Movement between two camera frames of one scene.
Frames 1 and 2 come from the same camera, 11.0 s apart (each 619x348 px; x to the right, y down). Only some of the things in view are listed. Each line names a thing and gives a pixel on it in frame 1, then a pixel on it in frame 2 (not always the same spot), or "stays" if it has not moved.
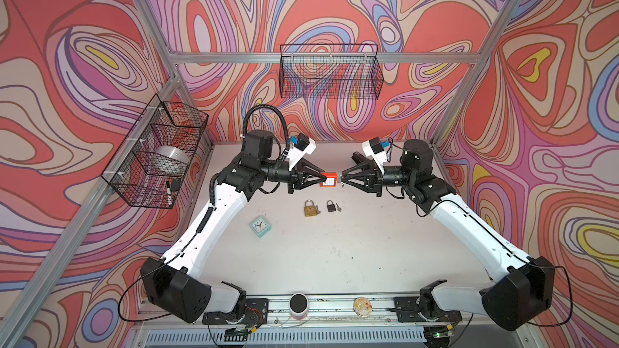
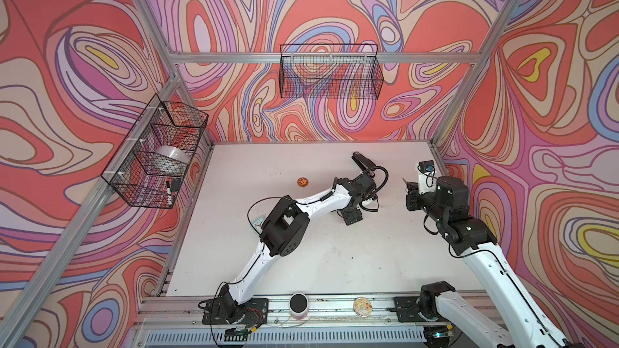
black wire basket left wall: x=149 y=167 stays
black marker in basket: x=169 y=194 stays
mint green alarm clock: x=260 y=225 stays
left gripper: x=297 y=178 to x=353 y=218
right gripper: x=371 y=184 to x=411 y=204
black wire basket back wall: x=330 y=71 stays
